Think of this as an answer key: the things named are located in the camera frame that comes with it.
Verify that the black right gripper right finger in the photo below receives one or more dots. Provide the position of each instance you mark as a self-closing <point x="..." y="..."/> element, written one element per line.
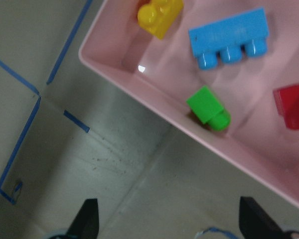
<point x="255" y="223"/>

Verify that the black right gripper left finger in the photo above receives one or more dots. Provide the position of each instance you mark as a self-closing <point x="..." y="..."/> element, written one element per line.
<point x="86" y="223"/>

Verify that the red toy block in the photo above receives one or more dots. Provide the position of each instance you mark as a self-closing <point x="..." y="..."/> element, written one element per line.
<point x="287" y="103"/>

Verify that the green toy block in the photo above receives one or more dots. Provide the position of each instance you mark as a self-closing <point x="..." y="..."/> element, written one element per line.
<point x="209" y="110"/>

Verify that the blue toy block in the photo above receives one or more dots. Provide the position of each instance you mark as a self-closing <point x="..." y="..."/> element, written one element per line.
<point x="229" y="37"/>

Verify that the yellow toy block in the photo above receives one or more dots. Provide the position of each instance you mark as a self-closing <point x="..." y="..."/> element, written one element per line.
<point x="157" y="16"/>

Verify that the pink plastic box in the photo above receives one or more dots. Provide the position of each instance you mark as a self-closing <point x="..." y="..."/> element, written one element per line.
<point x="163" y="74"/>

